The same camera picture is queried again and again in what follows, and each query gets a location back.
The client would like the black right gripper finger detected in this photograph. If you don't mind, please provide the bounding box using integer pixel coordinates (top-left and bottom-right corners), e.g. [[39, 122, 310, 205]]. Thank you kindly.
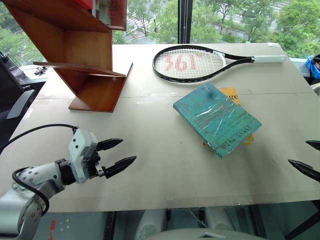
[[287, 158, 320, 183], [305, 140, 320, 152]]

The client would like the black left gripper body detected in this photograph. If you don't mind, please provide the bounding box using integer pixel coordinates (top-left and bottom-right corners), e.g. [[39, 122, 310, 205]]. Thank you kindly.
[[85, 148, 106, 180]]

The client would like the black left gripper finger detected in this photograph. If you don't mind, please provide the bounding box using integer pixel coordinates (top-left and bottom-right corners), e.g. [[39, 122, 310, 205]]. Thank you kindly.
[[96, 138, 124, 152], [104, 155, 138, 179]]

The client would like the yellow book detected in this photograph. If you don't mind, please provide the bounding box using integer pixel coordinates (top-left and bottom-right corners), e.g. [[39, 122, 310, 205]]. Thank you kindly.
[[201, 87, 254, 147]]

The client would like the wooden zigzag shelf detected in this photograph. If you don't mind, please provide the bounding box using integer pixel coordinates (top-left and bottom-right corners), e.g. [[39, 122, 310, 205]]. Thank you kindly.
[[2, 0, 134, 114]]

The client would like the teal shrink-wrapped book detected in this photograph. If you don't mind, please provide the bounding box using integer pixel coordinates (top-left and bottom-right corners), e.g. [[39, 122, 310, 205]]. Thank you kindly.
[[173, 82, 263, 160]]

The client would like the white robot leg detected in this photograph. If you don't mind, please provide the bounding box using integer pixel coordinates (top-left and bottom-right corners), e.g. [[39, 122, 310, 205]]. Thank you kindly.
[[138, 209, 168, 240], [204, 206, 235, 231]]

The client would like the blue bag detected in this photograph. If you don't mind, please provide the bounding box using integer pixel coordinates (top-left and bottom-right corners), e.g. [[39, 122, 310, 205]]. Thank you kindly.
[[304, 55, 320, 86]]

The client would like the black and white tennis racket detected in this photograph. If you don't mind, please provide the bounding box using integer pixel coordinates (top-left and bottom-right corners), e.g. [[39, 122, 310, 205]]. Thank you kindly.
[[152, 45, 287, 85]]

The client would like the bunch of keys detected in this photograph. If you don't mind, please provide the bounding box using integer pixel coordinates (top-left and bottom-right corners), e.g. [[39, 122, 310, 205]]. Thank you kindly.
[[33, 65, 49, 76]]

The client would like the black office chair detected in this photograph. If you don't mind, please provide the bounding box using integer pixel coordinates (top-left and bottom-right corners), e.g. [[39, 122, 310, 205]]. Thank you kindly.
[[0, 50, 49, 151]]

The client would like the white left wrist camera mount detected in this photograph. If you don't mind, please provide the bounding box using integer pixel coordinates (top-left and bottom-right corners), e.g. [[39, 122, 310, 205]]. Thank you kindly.
[[68, 128, 99, 185]]

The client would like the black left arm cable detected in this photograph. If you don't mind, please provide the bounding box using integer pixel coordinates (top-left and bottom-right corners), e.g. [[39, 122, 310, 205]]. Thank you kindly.
[[0, 123, 80, 217]]

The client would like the black window frame post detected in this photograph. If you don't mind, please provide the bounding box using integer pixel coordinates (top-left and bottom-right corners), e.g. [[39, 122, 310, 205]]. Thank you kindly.
[[177, 0, 193, 46]]

